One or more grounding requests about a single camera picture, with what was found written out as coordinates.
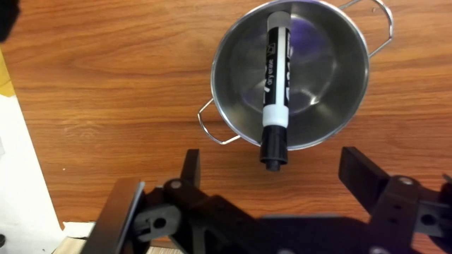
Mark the black white dry-erase marker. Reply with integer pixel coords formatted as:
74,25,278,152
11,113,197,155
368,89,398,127
258,10,293,172

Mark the silver metal bowl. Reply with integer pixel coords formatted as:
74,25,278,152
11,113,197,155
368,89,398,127
196,0,395,152

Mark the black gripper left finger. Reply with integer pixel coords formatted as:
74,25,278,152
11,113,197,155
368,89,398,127
83,148,258,254

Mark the white flat board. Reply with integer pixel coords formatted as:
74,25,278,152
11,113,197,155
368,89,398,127
0,48,97,254

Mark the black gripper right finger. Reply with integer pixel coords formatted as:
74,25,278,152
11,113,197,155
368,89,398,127
337,145,452,254

